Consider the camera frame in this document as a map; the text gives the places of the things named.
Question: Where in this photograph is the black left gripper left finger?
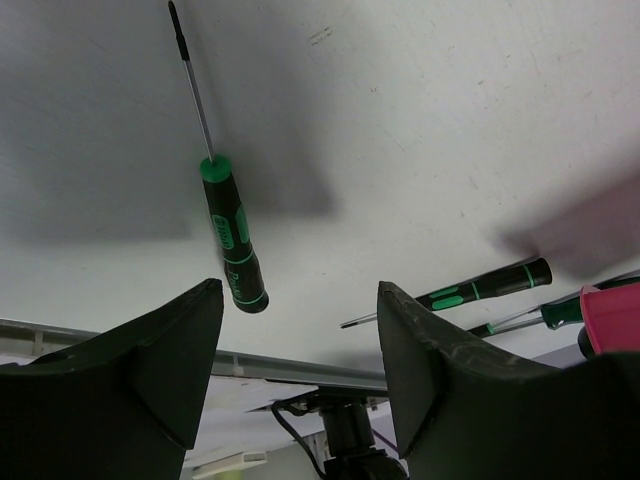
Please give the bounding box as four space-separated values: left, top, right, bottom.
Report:
1 279 224 479

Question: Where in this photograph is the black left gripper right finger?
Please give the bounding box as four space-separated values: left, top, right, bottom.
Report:
377 282 639 479

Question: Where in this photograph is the large green handled screwdriver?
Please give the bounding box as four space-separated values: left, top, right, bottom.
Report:
492 274 640 334

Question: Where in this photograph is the small black green screwdriver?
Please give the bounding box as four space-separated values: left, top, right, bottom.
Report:
468 307 543 338
339 257 554 331
167 1 269 314

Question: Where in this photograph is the pink drawer black knob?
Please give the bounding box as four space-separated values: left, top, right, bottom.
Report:
578 277 639 359

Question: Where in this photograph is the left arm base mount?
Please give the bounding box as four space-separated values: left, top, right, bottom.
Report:
270 387 409 480

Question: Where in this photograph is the aluminium front rail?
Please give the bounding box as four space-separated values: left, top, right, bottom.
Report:
1 319 387 397

